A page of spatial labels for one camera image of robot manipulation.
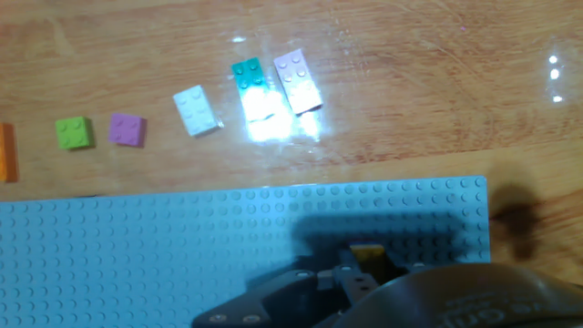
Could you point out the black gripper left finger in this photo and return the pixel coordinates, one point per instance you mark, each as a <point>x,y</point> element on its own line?
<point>282,303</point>

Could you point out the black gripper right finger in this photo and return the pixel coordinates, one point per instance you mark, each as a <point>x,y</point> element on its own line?
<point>364,284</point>

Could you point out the yellow Lego brick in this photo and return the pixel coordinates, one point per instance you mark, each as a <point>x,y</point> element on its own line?
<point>368,254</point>

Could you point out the grey Lego baseplate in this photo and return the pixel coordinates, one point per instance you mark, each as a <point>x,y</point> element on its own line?
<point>136,255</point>

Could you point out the white Lego brick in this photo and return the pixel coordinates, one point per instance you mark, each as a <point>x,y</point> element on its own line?
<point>196,110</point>

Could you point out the pink Lego brick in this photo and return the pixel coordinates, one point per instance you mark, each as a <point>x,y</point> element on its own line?
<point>298,82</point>

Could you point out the green Lego brick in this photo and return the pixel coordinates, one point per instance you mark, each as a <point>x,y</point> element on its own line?
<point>252,86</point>

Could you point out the magenta square Lego brick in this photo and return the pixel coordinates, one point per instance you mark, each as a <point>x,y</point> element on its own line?
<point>127,130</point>

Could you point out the lime square Lego brick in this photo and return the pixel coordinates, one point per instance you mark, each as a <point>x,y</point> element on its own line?
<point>74,133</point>

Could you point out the orange Lego brick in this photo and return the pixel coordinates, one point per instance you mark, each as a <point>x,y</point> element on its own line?
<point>7,152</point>

